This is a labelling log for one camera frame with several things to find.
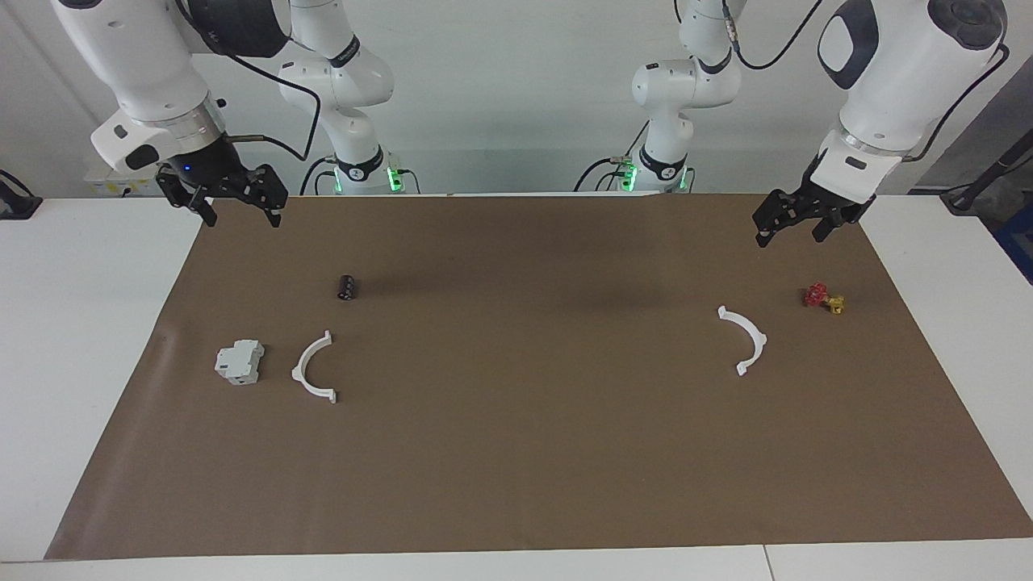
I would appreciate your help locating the black cylindrical capacitor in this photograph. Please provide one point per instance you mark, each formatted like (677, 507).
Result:
(348, 287)

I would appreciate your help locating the brown paper mat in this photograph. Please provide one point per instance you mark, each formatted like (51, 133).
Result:
(516, 452)

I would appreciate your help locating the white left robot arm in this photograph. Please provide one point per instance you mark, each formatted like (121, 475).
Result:
(904, 73)

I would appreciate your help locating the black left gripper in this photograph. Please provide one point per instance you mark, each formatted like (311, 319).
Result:
(827, 200)

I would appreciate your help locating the long black stand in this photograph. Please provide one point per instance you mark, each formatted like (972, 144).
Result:
(980, 184)

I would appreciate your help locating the red and yellow valve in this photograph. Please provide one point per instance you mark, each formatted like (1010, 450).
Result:
(817, 295)

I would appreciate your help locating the blue frame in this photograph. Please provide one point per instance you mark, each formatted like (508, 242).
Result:
(1018, 238)

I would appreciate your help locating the white box with yellow label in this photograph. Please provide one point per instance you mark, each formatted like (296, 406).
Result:
(105, 187)

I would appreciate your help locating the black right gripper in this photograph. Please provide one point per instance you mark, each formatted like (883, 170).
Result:
(202, 165)

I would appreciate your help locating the white circuit breaker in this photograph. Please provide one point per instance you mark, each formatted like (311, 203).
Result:
(240, 361)

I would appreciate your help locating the small black stand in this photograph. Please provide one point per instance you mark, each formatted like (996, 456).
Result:
(16, 202)

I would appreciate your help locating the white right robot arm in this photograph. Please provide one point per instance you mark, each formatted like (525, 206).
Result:
(137, 64)

